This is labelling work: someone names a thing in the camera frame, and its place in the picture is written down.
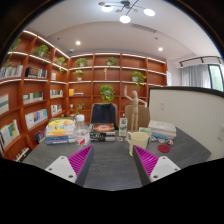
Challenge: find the red round coaster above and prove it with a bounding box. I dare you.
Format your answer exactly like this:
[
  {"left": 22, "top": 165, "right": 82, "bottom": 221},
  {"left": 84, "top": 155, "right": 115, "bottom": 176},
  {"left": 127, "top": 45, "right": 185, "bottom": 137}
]
[{"left": 158, "top": 144, "right": 170, "bottom": 153}]

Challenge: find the clear plastic water bottle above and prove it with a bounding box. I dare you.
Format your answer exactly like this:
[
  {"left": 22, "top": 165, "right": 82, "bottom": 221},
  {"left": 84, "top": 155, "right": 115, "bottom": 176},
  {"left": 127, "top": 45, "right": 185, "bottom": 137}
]
[{"left": 75, "top": 114, "right": 90, "bottom": 146}]

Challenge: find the hanging green plant centre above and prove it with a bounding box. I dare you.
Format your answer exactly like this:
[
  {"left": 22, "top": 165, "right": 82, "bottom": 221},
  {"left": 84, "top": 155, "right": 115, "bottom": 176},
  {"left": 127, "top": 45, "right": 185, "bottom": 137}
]
[{"left": 100, "top": 84, "right": 114, "bottom": 103}]

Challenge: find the potted plant right shelf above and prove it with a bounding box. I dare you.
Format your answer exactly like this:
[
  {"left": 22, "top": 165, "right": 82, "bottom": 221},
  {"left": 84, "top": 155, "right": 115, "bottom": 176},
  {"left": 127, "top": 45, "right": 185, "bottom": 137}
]
[{"left": 132, "top": 71, "right": 146, "bottom": 88}]

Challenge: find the white grey curtain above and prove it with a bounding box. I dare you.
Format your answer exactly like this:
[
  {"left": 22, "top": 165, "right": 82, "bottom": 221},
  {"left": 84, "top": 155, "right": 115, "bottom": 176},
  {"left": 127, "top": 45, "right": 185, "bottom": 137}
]
[{"left": 180, "top": 64, "right": 211, "bottom": 88}]

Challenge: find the dark office chair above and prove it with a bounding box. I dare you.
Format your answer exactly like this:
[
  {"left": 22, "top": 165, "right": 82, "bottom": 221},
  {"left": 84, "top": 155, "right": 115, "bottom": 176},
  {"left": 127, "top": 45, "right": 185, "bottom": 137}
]
[{"left": 90, "top": 103, "right": 118, "bottom": 129}]

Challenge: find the wooden artist mannequin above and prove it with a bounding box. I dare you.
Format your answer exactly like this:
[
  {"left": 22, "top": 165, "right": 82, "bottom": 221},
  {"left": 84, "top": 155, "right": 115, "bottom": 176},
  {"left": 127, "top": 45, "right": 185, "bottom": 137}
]
[{"left": 124, "top": 88, "right": 147, "bottom": 131}]

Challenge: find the wooden wall bookshelf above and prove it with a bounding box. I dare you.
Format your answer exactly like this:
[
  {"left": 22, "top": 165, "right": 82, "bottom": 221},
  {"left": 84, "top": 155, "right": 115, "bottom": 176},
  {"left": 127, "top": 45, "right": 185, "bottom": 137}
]
[{"left": 0, "top": 31, "right": 167, "bottom": 160}]

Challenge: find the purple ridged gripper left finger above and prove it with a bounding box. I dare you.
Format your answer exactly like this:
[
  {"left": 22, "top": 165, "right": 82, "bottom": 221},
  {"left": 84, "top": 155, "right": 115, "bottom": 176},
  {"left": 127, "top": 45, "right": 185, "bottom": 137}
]
[{"left": 46, "top": 145, "right": 94, "bottom": 186}]

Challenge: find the white partition panel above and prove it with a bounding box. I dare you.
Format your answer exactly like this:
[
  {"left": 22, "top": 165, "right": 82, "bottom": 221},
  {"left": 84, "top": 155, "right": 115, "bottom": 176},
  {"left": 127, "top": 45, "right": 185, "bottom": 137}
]
[{"left": 148, "top": 86, "right": 224, "bottom": 160}]

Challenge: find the green white small carton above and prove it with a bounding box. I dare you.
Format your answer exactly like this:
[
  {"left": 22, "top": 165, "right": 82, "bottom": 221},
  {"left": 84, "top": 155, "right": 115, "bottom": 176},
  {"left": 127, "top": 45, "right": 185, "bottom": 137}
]
[{"left": 119, "top": 118, "right": 128, "bottom": 136}]

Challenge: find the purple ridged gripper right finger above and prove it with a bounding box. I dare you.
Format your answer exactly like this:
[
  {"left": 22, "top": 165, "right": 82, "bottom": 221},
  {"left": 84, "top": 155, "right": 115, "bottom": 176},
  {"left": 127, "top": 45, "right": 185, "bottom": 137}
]
[{"left": 133, "top": 146, "right": 180, "bottom": 186}]

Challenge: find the white books stack right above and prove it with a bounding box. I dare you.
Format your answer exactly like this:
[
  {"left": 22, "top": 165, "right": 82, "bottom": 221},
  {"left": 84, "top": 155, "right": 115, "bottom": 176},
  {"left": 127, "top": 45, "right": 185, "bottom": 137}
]
[{"left": 148, "top": 120, "right": 176, "bottom": 139}]

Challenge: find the stack of colourful books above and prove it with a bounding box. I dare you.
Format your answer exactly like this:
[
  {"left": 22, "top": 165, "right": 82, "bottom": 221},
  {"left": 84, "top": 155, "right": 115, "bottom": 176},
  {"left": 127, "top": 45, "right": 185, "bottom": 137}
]
[{"left": 45, "top": 117, "right": 75, "bottom": 145}]

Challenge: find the dark books stack with orange cover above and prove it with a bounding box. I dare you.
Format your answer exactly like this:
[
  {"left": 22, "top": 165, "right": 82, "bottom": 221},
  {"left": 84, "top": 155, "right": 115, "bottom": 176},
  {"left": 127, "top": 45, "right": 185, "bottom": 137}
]
[{"left": 90, "top": 123, "right": 115, "bottom": 141}]

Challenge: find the small green white box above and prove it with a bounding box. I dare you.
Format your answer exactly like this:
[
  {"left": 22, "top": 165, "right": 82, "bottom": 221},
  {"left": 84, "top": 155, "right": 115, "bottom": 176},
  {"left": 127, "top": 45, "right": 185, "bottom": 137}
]
[{"left": 139, "top": 127, "right": 152, "bottom": 134}]

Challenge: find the ceiling chandelier lamp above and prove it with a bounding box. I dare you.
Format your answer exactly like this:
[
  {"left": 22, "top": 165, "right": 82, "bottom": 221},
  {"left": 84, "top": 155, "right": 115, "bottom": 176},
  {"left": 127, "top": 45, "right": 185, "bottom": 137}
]
[{"left": 98, "top": 0, "right": 155, "bottom": 24}]

